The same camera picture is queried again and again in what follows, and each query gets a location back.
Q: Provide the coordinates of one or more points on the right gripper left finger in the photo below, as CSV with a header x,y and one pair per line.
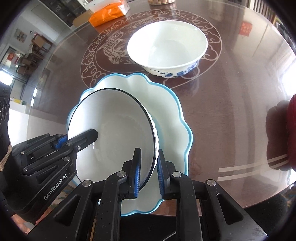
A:
x,y
92,210

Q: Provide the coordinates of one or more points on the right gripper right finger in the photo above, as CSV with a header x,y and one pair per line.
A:
x,y
204,210

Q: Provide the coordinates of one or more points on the red flower plate centre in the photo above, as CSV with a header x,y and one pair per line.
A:
x,y
291,129

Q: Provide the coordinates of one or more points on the white ribbed bowl black rim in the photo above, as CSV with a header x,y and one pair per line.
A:
x,y
123,124

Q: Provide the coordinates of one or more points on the person's left hand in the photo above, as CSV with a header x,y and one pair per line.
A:
x,y
20,223

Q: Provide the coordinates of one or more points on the orange tissue pack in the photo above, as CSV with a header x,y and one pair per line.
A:
x,y
108,13

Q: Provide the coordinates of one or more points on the blue floral white bowl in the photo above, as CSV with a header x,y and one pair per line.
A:
x,y
167,49

